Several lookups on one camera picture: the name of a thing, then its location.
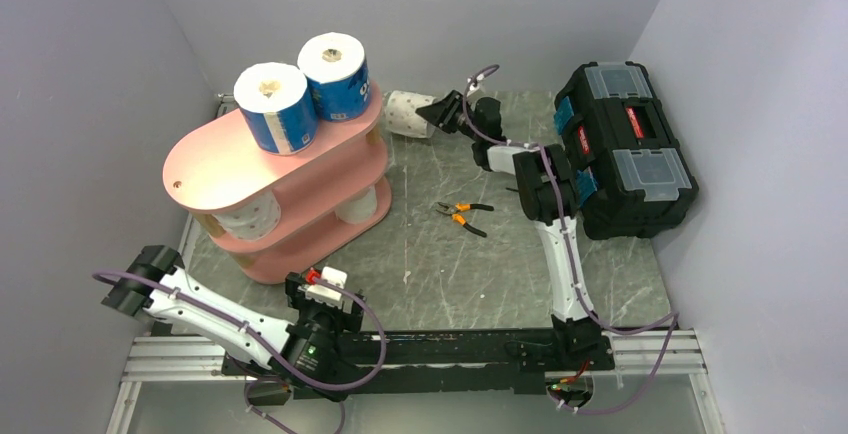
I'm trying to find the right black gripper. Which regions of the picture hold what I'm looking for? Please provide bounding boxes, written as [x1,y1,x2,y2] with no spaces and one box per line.
[416,91,482,143]

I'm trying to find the floral paper roll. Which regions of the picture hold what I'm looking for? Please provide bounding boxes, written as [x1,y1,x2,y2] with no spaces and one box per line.
[213,191,281,241]
[383,90,436,139]

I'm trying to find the pink three-tier shelf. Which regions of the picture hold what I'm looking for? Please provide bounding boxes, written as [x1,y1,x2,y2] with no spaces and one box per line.
[162,85,392,284]

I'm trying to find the white paper roll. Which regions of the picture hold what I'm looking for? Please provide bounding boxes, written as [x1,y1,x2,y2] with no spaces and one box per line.
[335,185,378,225]

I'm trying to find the blue roll front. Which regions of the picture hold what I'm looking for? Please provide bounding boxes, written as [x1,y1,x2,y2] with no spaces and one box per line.
[297,32,370,122]

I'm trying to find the blue roll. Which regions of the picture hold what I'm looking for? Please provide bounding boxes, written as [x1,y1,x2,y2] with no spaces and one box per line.
[233,62,318,156]
[297,32,370,122]

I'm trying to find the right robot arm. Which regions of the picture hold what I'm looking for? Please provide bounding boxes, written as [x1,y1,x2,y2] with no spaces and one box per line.
[414,91,615,372]

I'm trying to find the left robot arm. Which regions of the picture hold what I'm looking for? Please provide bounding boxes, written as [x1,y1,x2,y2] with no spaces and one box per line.
[93,245,387,402]

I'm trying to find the black plastic toolbox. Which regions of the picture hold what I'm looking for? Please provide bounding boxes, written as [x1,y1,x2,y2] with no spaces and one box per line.
[553,61,699,240]

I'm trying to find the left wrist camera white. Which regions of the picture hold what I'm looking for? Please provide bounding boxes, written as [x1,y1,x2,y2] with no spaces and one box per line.
[305,266,348,304]

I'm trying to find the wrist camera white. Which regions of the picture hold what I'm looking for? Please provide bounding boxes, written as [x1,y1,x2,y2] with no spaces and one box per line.
[305,266,348,304]
[465,73,486,102]

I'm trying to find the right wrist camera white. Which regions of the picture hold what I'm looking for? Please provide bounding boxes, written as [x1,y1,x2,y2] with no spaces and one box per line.
[465,73,486,102]

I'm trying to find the orange handled pliers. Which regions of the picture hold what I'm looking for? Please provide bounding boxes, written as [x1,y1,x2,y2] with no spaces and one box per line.
[435,201,496,239]

